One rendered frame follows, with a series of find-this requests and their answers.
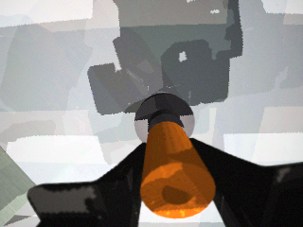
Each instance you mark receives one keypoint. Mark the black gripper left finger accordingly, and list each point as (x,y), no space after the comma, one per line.
(114,198)

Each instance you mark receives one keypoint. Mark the orange knob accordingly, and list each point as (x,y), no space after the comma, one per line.
(175,181)

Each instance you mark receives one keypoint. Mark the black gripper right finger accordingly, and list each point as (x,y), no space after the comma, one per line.
(246,193)

